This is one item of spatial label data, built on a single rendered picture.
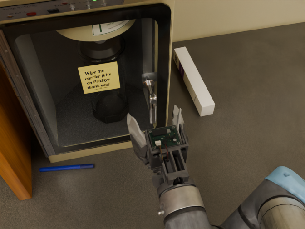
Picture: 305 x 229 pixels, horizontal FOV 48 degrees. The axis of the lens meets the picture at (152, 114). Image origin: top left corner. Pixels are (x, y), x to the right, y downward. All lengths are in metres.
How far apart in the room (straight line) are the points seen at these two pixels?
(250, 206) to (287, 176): 0.08
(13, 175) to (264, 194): 0.53
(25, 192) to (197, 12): 0.79
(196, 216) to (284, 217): 0.14
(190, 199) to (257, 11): 0.89
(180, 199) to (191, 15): 0.78
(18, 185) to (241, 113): 0.64
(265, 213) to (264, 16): 0.93
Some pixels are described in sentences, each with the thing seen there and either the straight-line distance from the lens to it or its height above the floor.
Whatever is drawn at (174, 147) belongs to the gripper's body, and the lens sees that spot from 0.62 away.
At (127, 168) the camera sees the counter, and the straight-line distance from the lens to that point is 0.91.
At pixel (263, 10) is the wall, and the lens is 1.35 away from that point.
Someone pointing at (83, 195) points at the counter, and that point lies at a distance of 0.89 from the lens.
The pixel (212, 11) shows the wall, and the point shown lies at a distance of 1.25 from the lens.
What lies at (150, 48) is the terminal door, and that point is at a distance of 0.67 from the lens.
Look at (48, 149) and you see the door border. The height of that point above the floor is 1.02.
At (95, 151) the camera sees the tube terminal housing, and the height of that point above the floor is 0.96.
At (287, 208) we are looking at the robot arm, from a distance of 0.55.
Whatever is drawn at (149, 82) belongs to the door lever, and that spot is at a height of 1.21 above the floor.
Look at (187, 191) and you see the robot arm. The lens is 0.59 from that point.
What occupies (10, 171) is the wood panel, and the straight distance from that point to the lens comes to 0.80.
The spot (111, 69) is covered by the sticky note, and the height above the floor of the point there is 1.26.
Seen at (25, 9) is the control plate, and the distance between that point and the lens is 0.52.
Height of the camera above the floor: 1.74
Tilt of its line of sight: 52 degrees down
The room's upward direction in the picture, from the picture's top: straight up
